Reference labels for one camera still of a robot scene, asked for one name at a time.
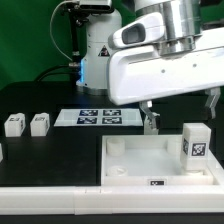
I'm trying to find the grey cable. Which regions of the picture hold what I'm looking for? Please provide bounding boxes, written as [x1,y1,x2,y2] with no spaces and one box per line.
[49,0,81,63]

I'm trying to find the white square tabletop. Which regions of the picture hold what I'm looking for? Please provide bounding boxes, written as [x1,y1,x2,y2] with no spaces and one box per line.
[101,135,214,186]

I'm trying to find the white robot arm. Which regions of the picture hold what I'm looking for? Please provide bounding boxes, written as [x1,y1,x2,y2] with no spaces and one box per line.
[78,0,224,131]

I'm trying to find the white marker plate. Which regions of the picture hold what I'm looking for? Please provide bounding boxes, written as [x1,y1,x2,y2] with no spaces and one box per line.
[54,108,143,127]

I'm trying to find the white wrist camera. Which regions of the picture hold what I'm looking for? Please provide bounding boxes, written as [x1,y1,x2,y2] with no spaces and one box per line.
[108,12,165,49]

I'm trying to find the white L-shaped fence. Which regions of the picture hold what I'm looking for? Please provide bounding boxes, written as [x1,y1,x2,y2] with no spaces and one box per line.
[0,141,224,216]

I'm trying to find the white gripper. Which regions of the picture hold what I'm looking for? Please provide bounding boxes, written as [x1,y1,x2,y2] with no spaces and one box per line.
[108,28,224,119]

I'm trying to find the black cables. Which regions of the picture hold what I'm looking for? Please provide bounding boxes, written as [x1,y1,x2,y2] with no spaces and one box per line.
[34,6,83,83]

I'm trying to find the white part at left edge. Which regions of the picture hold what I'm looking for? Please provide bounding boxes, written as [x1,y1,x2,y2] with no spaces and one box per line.
[0,143,3,163]

